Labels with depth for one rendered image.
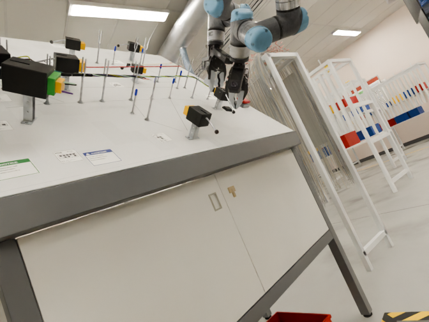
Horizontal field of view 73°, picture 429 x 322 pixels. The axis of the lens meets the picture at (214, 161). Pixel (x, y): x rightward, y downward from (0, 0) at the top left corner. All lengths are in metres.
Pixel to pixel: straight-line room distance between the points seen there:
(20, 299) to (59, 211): 0.16
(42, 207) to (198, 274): 0.41
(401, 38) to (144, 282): 9.12
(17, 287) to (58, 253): 0.08
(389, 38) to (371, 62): 0.73
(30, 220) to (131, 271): 0.23
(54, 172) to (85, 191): 0.08
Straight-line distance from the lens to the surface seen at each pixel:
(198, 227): 0.82
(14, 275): 0.64
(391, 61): 9.48
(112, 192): 0.67
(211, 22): 1.36
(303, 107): 2.23
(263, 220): 1.04
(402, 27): 9.46
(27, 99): 0.85
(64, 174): 0.68
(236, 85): 1.07
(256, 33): 0.96
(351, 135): 4.29
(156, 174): 0.74
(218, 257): 0.85
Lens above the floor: 0.72
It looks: 7 degrees up
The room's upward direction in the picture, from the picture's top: 24 degrees counter-clockwise
